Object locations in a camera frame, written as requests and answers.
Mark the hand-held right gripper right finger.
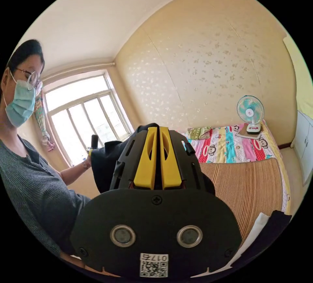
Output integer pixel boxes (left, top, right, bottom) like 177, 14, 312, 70
159, 126, 182, 190

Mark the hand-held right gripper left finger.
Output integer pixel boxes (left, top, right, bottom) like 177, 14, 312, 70
133, 127, 158, 190

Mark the black long sleeve shirt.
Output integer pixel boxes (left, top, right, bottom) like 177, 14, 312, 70
91, 123, 216, 196

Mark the person's left forearm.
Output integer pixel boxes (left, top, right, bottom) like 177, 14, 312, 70
59, 160, 92, 186

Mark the person's right hand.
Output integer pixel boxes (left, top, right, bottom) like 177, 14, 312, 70
59, 252, 120, 277

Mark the window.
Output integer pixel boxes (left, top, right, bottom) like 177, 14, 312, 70
43, 69, 134, 167

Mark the green patterned pillow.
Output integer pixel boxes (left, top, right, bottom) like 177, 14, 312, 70
186, 126, 213, 140

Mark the colourful checked curtain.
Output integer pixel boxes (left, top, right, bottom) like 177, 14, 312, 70
34, 88, 55, 152

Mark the person's body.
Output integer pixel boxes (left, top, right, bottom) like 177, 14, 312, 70
0, 39, 92, 259

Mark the bed with mat and printed sheet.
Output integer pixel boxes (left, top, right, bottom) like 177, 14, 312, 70
176, 119, 293, 248

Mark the brown flat board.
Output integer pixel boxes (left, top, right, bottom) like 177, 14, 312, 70
236, 123, 262, 140

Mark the white and teal table fan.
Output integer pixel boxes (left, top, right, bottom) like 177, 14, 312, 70
236, 95, 265, 135

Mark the white cupboard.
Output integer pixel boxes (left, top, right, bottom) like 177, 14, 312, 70
292, 110, 313, 186

